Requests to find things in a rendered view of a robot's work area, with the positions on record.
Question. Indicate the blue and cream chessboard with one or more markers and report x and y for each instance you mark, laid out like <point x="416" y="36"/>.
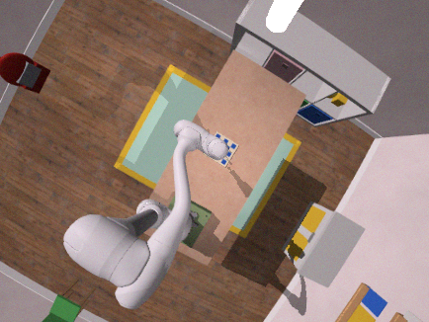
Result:
<point x="231" y="149"/>

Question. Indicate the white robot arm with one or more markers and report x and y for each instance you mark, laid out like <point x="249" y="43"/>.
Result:
<point x="106" y="246"/>

